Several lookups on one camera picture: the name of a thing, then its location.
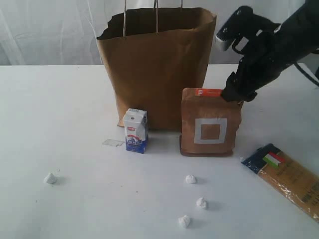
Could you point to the small blue white milk carton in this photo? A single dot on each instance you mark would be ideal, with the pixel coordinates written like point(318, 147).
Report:
point(136, 130)

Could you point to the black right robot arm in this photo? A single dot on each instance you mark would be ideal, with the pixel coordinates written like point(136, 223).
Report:
point(305, 23)

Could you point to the brown kraft pouch orange label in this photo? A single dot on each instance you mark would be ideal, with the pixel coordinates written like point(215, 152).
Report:
point(208, 123)

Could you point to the white paper wad upper centre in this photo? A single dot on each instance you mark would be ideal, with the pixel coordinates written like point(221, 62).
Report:
point(190, 179)

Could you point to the white backdrop curtain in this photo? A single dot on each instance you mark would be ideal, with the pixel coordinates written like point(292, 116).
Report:
point(63, 32)

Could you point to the spaghetti packet with Italian flag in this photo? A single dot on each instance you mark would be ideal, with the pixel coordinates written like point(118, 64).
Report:
point(296, 183)

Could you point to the white paper wad lower centre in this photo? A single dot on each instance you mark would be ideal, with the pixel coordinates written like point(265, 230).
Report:
point(184, 221)

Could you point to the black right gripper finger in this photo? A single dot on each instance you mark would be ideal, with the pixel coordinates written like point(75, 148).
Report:
point(243, 23)
point(232, 92)

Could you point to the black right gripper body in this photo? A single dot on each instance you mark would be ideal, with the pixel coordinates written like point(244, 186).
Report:
point(264, 58)

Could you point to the white paper wad far left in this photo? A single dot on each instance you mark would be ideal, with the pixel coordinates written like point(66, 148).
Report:
point(50, 179)

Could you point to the white paper wad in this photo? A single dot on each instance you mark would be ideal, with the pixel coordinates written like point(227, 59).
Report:
point(201, 203)
point(50, 179)
point(190, 179)
point(184, 221)

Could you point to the white paper wad middle centre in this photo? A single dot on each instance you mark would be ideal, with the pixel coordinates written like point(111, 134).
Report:
point(201, 203)

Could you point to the brown paper shopping bag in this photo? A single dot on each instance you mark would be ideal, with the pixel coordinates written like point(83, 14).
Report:
point(152, 54)

